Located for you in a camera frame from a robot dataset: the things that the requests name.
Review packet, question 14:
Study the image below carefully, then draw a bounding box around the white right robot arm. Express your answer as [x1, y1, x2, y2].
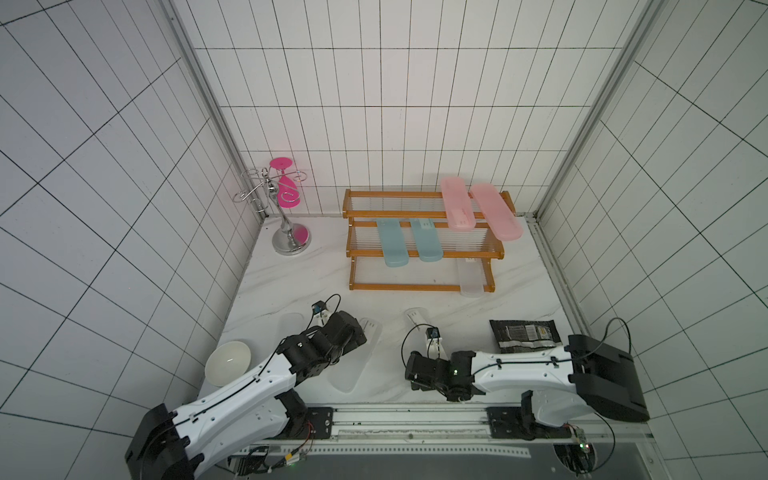
[405, 334, 650, 427]

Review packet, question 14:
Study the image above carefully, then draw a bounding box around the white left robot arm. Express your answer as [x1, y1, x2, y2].
[125, 311, 367, 479]

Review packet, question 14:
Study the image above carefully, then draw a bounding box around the wooden two-tier shelf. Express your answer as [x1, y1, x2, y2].
[342, 184, 524, 297]

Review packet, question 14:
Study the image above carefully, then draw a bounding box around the black patterned pouch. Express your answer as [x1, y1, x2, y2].
[489, 320, 562, 353]

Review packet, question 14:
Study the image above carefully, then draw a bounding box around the chrome stand with pink ornaments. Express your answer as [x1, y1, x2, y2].
[233, 157, 311, 256]

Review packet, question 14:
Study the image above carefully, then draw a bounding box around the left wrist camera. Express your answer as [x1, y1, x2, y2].
[311, 301, 328, 317]

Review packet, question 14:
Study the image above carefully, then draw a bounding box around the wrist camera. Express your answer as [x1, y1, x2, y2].
[426, 327, 442, 342]
[311, 301, 328, 317]

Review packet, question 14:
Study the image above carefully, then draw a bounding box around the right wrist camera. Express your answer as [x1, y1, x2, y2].
[426, 327, 442, 342]

